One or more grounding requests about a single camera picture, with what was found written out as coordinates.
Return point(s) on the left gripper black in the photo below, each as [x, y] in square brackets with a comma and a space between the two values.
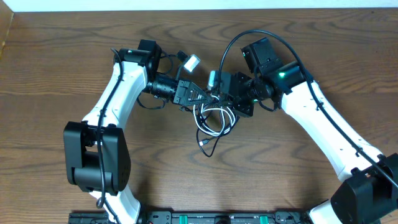
[185, 93]

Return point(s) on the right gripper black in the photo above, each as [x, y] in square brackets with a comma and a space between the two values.
[237, 106]

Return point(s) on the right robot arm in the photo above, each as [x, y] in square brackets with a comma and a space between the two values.
[368, 189]

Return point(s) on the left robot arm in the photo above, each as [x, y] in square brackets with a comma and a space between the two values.
[96, 154]

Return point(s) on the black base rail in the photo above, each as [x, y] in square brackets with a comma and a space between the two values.
[167, 217]

